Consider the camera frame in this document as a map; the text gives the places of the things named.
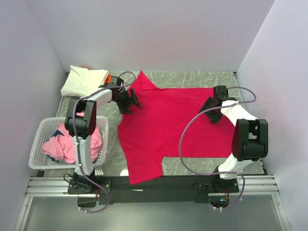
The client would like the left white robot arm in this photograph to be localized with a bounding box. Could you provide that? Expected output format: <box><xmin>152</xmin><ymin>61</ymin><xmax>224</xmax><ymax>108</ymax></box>
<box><xmin>64</xmin><ymin>71</ymin><xmax>141</xmax><ymax>193</ymax></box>

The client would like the folded cream t shirt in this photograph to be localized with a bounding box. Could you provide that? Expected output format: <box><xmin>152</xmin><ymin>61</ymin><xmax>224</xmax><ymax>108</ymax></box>
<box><xmin>61</xmin><ymin>65</ymin><xmax>109</xmax><ymax>97</ymax></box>

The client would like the red t shirt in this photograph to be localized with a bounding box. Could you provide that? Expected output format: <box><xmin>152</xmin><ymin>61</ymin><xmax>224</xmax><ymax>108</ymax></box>
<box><xmin>117</xmin><ymin>72</ymin><xmax>234</xmax><ymax>185</ymax></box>

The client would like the aluminium rail frame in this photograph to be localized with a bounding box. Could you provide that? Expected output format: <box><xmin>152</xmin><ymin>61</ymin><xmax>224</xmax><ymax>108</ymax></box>
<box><xmin>14</xmin><ymin>173</ymin><xmax>291</xmax><ymax>231</ymax></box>

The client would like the black base beam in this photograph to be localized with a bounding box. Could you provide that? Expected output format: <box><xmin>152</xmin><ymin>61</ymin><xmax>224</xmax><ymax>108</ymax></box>
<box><xmin>67</xmin><ymin>175</ymin><xmax>239</xmax><ymax>207</ymax></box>

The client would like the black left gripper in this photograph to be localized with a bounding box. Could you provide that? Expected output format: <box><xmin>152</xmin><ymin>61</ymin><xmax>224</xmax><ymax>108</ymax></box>
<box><xmin>114</xmin><ymin>88</ymin><xmax>142</xmax><ymax>115</ymax></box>

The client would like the pink t shirt in basket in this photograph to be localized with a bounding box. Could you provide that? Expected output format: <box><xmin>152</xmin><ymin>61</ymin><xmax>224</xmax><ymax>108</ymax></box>
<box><xmin>42</xmin><ymin>124</ymin><xmax>103</xmax><ymax>164</ymax></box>

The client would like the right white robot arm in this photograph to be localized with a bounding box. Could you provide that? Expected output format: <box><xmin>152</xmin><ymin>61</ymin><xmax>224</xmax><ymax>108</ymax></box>
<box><xmin>198</xmin><ymin>85</ymin><xmax>269</xmax><ymax>193</ymax></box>

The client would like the white plastic basket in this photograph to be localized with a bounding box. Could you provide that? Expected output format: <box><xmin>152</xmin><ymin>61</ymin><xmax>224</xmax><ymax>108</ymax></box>
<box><xmin>29</xmin><ymin>116</ymin><xmax>108</xmax><ymax>169</ymax></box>

